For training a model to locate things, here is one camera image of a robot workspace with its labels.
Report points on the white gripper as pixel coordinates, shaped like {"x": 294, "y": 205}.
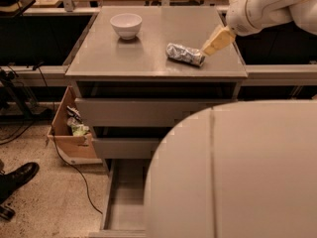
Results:
{"x": 238, "y": 17}

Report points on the silver redbull can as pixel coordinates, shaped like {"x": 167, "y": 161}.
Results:
{"x": 184, "y": 54}

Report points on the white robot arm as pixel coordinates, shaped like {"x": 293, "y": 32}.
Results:
{"x": 238, "y": 170}

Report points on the grey drawer cabinet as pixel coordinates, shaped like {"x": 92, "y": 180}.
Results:
{"x": 107, "y": 66}

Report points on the grey top drawer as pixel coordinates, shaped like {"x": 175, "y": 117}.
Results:
{"x": 97, "y": 112}

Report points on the grey middle drawer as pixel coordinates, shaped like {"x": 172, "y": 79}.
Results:
{"x": 121, "y": 148}

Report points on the grey open bottom drawer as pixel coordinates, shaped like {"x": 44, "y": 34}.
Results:
{"x": 123, "y": 212}

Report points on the white ceramic bowl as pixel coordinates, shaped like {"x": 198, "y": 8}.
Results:
{"x": 126, "y": 25}

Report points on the crumpled trash in box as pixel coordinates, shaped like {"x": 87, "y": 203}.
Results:
{"x": 75, "y": 123}

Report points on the brown cardboard box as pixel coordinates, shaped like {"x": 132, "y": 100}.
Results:
{"x": 72, "y": 146}

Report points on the black stand left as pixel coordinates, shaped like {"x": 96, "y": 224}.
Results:
{"x": 24, "y": 98}

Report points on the black leather shoe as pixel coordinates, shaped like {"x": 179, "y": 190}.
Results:
{"x": 12, "y": 181}

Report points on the black chair caster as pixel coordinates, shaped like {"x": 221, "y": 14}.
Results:
{"x": 6, "y": 212}

